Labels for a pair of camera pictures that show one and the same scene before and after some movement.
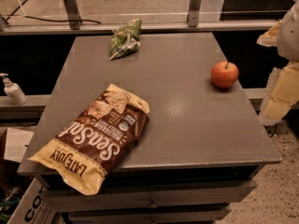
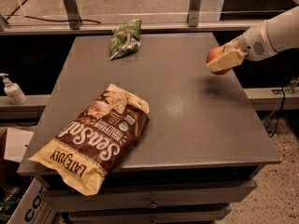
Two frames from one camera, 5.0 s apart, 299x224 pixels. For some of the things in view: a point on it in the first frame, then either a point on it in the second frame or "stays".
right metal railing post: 195,1 stays
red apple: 224,74 → 212,53
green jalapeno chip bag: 125,38 stays
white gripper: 290,36 → 254,45
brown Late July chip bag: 93,141 stays
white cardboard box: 32,208 stays
